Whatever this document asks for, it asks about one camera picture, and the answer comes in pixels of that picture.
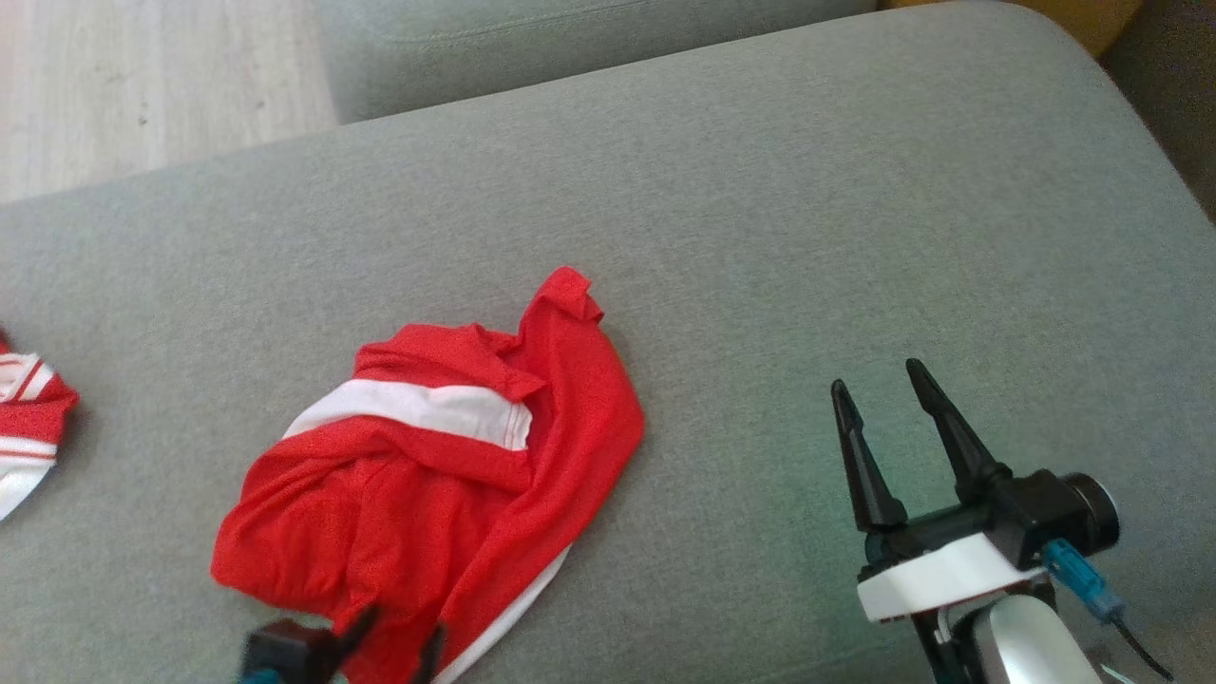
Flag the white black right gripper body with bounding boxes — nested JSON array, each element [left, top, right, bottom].
[[857, 501, 1047, 624]]

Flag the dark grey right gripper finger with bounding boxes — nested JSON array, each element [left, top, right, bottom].
[[905, 358, 1012, 505], [830, 379, 910, 534]]

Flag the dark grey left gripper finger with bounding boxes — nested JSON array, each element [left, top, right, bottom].
[[412, 624, 447, 684], [332, 604, 382, 657]]

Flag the red garment with white panel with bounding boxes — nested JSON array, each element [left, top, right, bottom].
[[210, 266, 647, 684]]

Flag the red basketball jersey white sleeves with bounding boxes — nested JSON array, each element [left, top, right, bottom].
[[0, 328, 82, 523]]

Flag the large grey sofa chaise cushion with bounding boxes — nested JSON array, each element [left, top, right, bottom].
[[0, 0, 1216, 684]]

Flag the long grey sofa seat cushion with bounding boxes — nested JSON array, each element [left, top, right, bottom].
[[318, 0, 880, 125]]

